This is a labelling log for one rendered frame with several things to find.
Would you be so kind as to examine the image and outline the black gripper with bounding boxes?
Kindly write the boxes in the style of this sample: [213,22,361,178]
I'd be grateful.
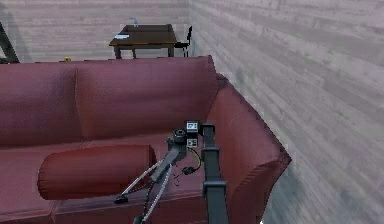
[114,128,189,224]

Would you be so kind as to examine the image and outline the black headset with green band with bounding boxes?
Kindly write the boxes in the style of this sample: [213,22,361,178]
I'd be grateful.
[181,147,203,177]

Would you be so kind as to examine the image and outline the red bolster cushion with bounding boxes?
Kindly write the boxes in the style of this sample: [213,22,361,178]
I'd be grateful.
[36,144,158,201]

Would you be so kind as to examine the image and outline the dark red sofa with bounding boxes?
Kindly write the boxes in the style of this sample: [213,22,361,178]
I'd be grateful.
[0,55,293,224]

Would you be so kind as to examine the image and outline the black chair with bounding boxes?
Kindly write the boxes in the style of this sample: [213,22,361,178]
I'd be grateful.
[173,25,194,58]

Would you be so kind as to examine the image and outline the dark brown wooden table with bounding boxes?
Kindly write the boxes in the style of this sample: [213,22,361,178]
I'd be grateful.
[108,23,179,60]

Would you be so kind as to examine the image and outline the dark slanted stand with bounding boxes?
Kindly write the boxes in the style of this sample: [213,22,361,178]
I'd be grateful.
[0,21,21,65]

